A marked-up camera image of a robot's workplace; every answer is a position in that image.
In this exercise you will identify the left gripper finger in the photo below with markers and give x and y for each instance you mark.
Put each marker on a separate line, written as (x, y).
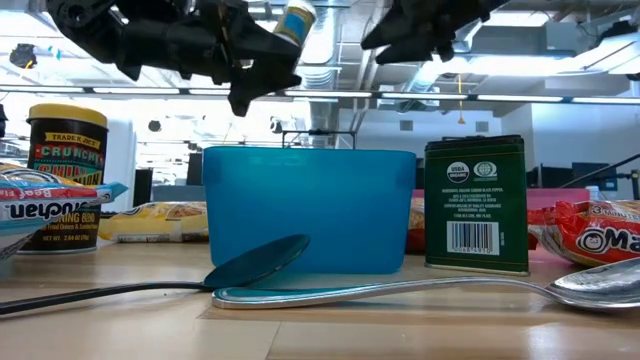
(255, 42)
(260, 82)

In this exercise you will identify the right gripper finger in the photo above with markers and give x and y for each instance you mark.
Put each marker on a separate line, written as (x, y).
(425, 47)
(415, 22)

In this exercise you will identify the yellow-lid crunchy chili jar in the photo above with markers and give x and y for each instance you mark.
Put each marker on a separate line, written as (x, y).
(67, 150)

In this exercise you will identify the green pepper tin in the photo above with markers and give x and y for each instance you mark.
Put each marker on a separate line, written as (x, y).
(475, 210)

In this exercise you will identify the yellow ramen noodle packet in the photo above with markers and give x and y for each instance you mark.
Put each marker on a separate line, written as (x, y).
(150, 220)

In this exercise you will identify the red Maruchan ramen packet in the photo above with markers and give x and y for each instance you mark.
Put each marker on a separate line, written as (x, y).
(590, 235)
(416, 225)

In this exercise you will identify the red plastic bin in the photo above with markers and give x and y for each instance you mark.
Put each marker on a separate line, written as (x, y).
(555, 198)

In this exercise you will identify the Maruchan beef ramen packet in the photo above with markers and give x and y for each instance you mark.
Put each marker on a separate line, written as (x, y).
(45, 207)

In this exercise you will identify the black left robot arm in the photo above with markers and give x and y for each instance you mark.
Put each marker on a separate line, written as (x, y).
(80, 15)

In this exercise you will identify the long ceiling light bar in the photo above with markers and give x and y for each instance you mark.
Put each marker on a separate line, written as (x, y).
(325, 94)

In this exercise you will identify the black monitor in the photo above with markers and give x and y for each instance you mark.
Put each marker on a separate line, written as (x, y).
(194, 170)
(143, 187)

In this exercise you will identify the teal-blue rectangular plastic bin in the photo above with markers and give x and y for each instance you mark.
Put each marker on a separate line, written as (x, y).
(325, 210)

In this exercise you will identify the black ceiling-hung device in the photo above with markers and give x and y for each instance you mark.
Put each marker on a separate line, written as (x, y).
(22, 56)

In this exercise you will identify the black spoon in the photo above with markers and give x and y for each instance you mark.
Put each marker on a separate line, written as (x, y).
(260, 262)

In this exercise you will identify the silver metal spoon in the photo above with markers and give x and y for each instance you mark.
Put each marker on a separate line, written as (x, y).
(600, 287)

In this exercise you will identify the silver spiral air duct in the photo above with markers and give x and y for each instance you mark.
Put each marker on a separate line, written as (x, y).
(422, 80)
(322, 117)

